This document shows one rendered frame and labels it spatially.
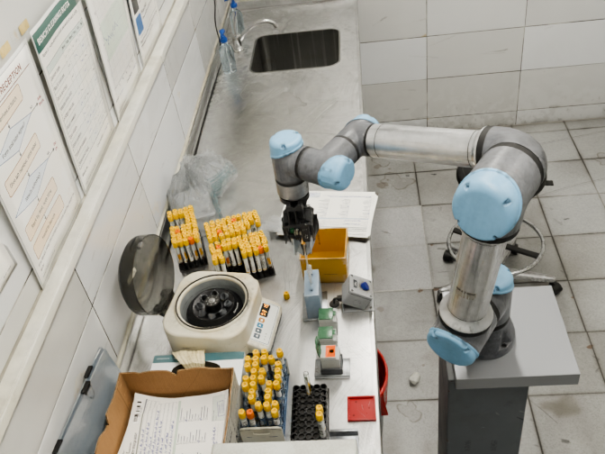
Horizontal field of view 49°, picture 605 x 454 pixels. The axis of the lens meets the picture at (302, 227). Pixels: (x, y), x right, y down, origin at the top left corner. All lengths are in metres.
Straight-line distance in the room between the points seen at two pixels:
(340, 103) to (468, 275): 1.54
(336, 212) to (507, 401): 0.80
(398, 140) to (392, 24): 2.41
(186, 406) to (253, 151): 1.17
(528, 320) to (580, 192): 1.99
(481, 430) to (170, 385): 0.83
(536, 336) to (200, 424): 0.85
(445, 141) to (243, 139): 1.38
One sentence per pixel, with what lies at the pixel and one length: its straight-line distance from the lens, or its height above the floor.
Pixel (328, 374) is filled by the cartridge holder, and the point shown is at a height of 0.89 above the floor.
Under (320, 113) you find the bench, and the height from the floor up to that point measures 0.88.
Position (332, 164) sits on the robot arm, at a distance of 1.41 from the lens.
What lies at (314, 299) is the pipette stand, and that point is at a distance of 1.81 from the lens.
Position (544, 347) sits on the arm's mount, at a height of 0.92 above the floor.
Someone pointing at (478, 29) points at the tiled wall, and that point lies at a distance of 3.89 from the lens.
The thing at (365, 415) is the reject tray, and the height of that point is 0.88.
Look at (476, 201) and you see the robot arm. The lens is 1.20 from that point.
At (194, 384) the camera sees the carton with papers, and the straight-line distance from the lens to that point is 1.69.
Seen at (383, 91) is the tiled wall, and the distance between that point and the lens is 3.99.
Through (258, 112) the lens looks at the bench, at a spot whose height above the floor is 0.88.
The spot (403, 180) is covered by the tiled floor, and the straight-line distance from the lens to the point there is 3.77.
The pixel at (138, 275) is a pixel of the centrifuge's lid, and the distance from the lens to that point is 1.88.
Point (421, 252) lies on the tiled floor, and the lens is 3.32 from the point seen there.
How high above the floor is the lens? 2.27
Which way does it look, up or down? 40 degrees down
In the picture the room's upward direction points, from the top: 9 degrees counter-clockwise
